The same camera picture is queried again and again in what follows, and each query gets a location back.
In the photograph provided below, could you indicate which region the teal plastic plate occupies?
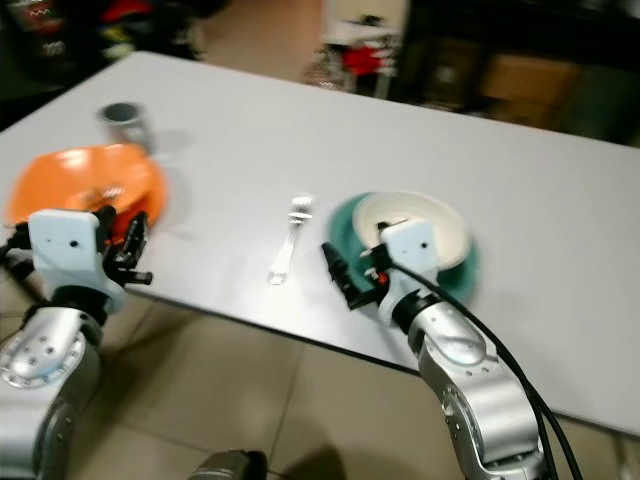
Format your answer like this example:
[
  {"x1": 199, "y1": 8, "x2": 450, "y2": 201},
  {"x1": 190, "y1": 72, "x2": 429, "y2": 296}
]
[{"x1": 325, "y1": 191, "x2": 480, "y2": 299}]

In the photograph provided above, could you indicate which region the orange plastic plate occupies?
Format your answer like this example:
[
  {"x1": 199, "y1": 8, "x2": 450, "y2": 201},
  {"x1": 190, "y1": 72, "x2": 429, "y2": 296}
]
[{"x1": 5, "y1": 143, "x2": 170, "y2": 237}]

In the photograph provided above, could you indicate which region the white bowl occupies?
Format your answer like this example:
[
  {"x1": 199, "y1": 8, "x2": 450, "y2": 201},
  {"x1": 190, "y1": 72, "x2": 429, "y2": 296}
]
[{"x1": 352, "y1": 190, "x2": 472, "y2": 270}]

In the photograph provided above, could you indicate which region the silver metal fork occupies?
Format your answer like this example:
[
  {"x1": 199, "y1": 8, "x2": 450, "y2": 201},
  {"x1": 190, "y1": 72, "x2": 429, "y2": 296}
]
[{"x1": 267, "y1": 193, "x2": 317, "y2": 287}]

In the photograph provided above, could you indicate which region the grey metal cup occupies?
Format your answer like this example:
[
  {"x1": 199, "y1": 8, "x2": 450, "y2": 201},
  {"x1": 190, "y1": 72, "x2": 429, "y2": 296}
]
[{"x1": 98, "y1": 101, "x2": 154, "y2": 152}]

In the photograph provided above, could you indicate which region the red object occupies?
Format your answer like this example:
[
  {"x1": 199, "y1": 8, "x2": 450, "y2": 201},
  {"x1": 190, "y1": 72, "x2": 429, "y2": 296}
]
[{"x1": 342, "y1": 44, "x2": 387, "y2": 79}]

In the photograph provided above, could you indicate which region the brown cardboard box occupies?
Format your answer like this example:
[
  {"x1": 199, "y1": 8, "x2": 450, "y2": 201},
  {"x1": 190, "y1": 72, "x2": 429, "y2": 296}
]
[{"x1": 480, "y1": 52, "x2": 583, "y2": 111}]

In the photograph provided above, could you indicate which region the grey robot leg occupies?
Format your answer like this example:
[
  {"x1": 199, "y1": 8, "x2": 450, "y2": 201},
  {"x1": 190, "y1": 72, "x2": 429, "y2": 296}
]
[{"x1": 189, "y1": 450, "x2": 270, "y2": 480}]

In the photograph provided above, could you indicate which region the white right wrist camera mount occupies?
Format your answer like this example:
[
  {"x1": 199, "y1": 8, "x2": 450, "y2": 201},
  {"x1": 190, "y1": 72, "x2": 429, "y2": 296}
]
[{"x1": 374, "y1": 217, "x2": 444, "y2": 313}]

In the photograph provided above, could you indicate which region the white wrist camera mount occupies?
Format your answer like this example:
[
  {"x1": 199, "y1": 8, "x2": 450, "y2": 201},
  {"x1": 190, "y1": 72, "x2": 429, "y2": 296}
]
[
  {"x1": 374, "y1": 217, "x2": 444, "y2": 313},
  {"x1": 27, "y1": 208, "x2": 118, "y2": 298}
]

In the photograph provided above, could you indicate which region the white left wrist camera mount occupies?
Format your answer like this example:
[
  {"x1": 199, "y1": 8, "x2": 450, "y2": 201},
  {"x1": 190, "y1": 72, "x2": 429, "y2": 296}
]
[{"x1": 27, "y1": 208, "x2": 118, "y2": 298}]

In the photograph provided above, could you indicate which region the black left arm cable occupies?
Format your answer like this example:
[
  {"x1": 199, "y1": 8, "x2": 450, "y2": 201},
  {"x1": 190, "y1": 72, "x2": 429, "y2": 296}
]
[{"x1": 0, "y1": 224, "x2": 34, "y2": 279}]

